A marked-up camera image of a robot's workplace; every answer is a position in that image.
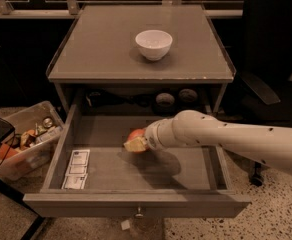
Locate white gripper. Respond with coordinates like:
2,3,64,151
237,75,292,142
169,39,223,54
124,121,164,153

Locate red orange apple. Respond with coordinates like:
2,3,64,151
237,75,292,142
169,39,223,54
125,129,148,153

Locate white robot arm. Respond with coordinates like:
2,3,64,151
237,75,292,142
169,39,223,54
124,110,292,176

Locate open grey top drawer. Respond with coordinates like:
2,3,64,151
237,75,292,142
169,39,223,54
24,90,251,218

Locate black tape roll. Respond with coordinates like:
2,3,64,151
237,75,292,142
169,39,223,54
152,92,176,116

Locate dark tape roll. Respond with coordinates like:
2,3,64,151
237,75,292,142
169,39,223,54
178,88,199,109

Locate white paper packets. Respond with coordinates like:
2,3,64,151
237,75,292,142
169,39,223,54
62,149,90,190

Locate white ceramic bowl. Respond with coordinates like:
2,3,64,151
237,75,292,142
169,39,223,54
135,30,173,61

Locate clear plastic storage bin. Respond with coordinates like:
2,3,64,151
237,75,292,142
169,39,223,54
0,101,64,181

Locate black office chair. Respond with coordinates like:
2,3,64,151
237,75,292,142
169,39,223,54
223,0,292,176

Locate black device with cable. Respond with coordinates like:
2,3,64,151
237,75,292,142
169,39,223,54
85,89,152,107

